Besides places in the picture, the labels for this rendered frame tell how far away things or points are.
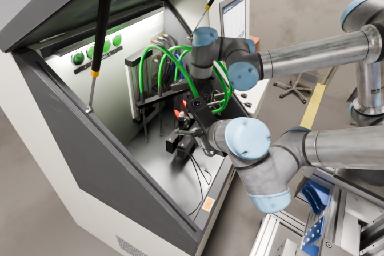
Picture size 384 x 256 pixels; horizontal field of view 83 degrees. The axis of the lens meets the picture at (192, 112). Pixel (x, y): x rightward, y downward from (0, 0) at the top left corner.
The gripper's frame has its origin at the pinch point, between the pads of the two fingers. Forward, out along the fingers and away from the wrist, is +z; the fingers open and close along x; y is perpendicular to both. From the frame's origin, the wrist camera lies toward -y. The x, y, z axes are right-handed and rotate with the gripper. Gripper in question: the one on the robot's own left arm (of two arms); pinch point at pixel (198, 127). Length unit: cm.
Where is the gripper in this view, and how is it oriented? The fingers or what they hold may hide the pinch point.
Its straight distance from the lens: 72.6
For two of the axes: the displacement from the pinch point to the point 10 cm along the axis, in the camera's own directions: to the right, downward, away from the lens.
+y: 4.2, 9.1, 0.3
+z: -2.3, 0.7, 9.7
